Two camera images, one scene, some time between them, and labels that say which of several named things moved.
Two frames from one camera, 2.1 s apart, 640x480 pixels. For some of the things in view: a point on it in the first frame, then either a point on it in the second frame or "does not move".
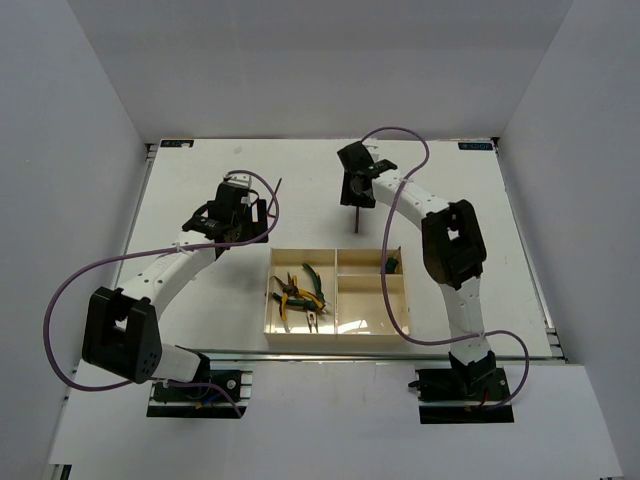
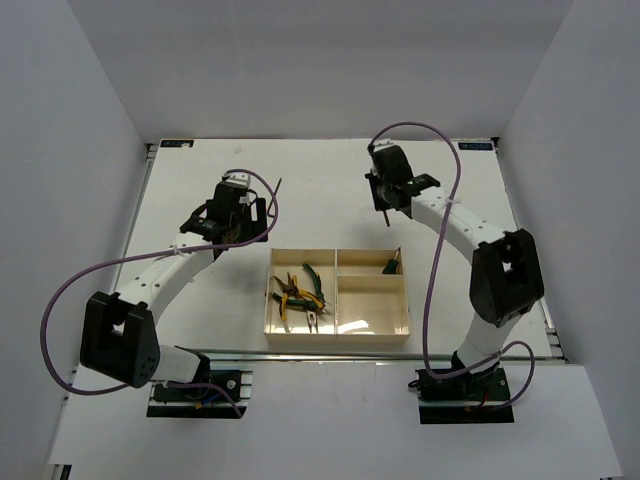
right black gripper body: (351, 196) → (379, 189)
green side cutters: (316, 279) does not move
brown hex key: (268, 212) does not move
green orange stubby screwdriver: (392, 263) does not move
